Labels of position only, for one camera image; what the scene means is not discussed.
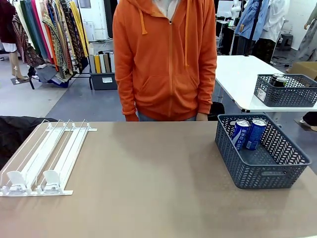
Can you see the grey cloth pile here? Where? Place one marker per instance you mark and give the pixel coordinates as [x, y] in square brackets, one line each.
[45, 74]

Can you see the bystander leg with white shoe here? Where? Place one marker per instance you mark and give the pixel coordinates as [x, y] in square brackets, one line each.
[310, 117]

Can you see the green patterned hanging garment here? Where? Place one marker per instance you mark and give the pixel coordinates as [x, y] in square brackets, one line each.
[53, 22]

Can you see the beige mannequin legs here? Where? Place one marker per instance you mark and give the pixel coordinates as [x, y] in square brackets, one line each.
[16, 67]

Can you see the white can dispenser rack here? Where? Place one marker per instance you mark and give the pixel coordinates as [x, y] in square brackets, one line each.
[70, 153]

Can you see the pink hanging garment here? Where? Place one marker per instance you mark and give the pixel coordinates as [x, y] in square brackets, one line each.
[39, 27]

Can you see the brown patterned shawl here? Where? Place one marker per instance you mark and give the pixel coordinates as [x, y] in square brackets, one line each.
[24, 49]

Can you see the white panel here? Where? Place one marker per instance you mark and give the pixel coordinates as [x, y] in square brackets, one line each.
[112, 62]
[102, 64]

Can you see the blue Pocari Sweat can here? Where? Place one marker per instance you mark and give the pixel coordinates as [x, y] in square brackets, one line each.
[239, 136]
[256, 135]

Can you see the taupe panel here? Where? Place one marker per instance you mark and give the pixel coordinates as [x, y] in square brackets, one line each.
[107, 63]

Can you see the grey storage bin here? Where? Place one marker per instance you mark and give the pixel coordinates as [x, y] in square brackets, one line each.
[104, 81]

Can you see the white mannequin torso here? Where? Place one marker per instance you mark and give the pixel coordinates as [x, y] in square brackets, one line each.
[235, 10]

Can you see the black tall panel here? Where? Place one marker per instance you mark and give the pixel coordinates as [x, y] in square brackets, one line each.
[110, 19]

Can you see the maroon garment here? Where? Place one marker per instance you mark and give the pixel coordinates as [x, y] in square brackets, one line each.
[6, 22]

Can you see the white dispenser pusher plate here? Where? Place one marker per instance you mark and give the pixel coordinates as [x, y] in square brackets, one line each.
[16, 177]
[50, 176]

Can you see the dark floral hanging garment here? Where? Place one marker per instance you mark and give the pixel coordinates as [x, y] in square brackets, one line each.
[71, 32]

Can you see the brown cardboard box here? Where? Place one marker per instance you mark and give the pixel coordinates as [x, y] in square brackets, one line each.
[304, 68]

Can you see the dark green hanging garment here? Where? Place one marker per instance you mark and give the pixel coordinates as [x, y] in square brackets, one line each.
[26, 19]

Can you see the person's right forearm orange sleeve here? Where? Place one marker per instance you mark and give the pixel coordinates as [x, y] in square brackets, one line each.
[127, 104]

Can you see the person's left forearm orange sleeve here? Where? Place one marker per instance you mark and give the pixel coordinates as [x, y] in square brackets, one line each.
[205, 99]

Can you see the patterned blue fabric pile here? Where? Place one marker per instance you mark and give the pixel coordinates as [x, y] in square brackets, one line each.
[62, 80]

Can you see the black plastic stool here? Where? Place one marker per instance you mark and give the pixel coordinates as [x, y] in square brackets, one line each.
[287, 39]

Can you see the blue shirt on mannequin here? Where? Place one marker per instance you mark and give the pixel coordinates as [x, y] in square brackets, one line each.
[245, 22]

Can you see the white floor appliance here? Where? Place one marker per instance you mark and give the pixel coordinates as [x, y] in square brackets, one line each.
[89, 32]

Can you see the grey blue hanging garment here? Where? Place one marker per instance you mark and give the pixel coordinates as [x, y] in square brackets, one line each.
[33, 27]

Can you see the black fabric cover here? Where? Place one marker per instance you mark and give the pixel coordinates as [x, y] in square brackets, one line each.
[15, 129]

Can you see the white hanging garment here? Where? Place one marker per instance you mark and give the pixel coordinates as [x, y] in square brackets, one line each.
[21, 22]

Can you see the black metal clothes rack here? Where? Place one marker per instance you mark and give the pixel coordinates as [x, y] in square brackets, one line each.
[90, 81]

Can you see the black round bin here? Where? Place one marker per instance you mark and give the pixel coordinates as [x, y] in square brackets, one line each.
[218, 109]

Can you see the grey dress on mannequin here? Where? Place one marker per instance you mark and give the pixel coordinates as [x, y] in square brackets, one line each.
[309, 42]

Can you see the black stand pole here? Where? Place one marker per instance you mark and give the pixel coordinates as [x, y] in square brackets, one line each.
[255, 24]

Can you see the white side table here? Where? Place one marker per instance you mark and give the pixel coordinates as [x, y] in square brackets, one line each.
[235, 74]

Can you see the black trousers on mannequin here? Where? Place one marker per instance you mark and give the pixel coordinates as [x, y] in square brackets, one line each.
[241, 45]

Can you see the orange hanging garment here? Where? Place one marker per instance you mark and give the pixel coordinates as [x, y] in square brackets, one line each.
[50, 47]

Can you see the light grey panel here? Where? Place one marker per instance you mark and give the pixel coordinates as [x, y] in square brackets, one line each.
[91, 64]

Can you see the dark skirt on mannequin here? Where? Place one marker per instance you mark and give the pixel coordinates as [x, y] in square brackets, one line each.
[265, 49]

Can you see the grey plastic woven basket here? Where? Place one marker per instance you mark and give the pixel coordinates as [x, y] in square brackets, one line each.
[260, 176]
[284, 96]

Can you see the white shirt on mannequin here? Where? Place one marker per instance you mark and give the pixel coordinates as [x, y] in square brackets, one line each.
[275, 19]

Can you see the yellow panel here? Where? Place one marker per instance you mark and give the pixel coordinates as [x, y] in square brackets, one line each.
[97, 64]

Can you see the person in orange hoodie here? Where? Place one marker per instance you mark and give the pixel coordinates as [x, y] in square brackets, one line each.
[168, 74]

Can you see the yellow hanging garment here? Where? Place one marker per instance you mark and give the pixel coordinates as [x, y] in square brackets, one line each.
[78, 22]

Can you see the person's left hand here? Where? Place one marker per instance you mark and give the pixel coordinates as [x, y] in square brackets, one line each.
[202, 117]

